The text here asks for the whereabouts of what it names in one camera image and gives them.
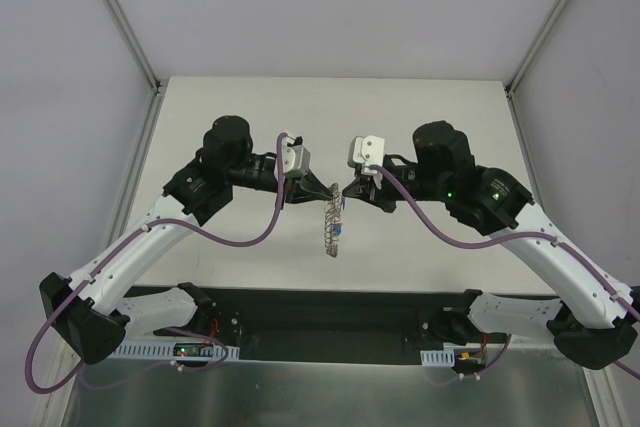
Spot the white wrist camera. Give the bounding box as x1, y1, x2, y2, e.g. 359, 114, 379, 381
347, 135, 385, 177
276, 131, 311, 179

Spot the white slotted cable duct left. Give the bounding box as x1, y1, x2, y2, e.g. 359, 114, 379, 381
108, 340, 240, 362

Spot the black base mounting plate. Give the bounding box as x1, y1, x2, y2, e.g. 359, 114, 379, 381
152, 284, 506, 363

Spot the white slotted cable duct right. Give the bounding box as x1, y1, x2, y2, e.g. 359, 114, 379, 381
420, 348, 456, 368

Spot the aluminium corner frame post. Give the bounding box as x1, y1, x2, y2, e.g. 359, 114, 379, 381
74, 0, 169, 96
503, 0, 606, 98

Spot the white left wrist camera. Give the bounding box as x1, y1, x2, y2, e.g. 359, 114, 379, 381
276, 131, 311, 179

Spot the aluminium corner frame post right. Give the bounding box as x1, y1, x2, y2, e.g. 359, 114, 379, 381
503, 0, 606, 98

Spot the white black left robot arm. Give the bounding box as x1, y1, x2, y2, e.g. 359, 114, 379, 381
39, 116, 332, 365

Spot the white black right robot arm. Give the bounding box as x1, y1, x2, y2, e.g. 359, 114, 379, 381
343, 121, 639, 370

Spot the silver disc with key rings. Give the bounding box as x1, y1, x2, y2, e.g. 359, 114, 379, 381
324, 183, 345, 258

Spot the white slotted cable duct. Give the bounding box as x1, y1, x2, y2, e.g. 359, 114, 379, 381
108, 340, 240, 362
420, 348, 456, 368

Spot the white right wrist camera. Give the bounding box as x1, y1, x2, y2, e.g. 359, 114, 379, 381
347, 135, 385, 177

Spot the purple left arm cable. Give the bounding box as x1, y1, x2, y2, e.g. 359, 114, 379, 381
25, 132, 296, 394

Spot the aluminium corner frame post left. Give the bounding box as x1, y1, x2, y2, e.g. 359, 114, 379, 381
74, 0, 169, 96

